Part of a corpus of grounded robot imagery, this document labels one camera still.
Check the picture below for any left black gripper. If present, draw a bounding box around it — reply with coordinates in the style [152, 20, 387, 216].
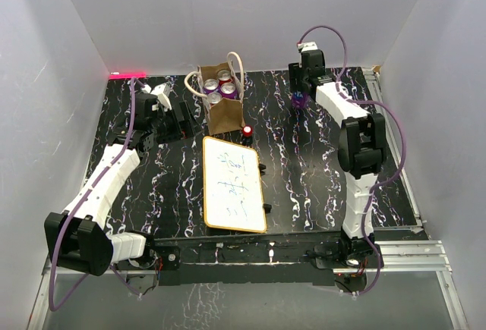
[149, 102, 202, 144]

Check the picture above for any purple fanta can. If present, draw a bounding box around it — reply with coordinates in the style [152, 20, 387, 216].
[292, 91, 308, 109]

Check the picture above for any brown canvas bag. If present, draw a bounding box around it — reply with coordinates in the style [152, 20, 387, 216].
[184, 52, 245, 136]

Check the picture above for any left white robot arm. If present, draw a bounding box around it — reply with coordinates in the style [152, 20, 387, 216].
[44, 92, 200, 276]

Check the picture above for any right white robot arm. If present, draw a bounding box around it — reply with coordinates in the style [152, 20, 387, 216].
[289, 42, 387, 267]

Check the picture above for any purple can back left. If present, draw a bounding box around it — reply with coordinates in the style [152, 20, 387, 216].
[203, 79, 219, 95]

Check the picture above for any purple can middle right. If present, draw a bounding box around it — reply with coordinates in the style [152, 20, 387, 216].
[219, 83, 238, 99]

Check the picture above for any red can back right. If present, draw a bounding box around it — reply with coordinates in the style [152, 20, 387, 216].
[217, 70, 232, 84]

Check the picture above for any pink tape strip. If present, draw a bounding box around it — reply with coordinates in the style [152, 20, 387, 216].
[109, 72, 147, 80]

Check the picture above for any black board clip upper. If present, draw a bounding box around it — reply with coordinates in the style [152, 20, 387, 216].
[258, 163, 267, 172]

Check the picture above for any black board clip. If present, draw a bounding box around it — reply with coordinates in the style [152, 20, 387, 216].
[263, 203, 272, 213]
[258, 163, 267, 172]

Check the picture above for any white dry-erase board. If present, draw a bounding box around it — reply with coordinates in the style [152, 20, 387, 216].
[202, 137, 267, 234]

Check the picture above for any black board clip lower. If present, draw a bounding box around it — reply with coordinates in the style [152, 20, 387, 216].
[263, 203, 272, 213]

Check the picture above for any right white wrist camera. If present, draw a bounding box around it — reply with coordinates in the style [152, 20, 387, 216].
[297, 42, 318, 53]

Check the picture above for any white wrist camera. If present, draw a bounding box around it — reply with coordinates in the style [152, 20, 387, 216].
[142, 83, 172, 112]
[297, 42, 318, 53]

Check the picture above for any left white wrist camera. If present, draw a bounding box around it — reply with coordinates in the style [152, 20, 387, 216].
[142, 83, 172, 112]

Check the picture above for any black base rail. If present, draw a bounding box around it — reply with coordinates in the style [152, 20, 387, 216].
[108, 229, 384, 288]

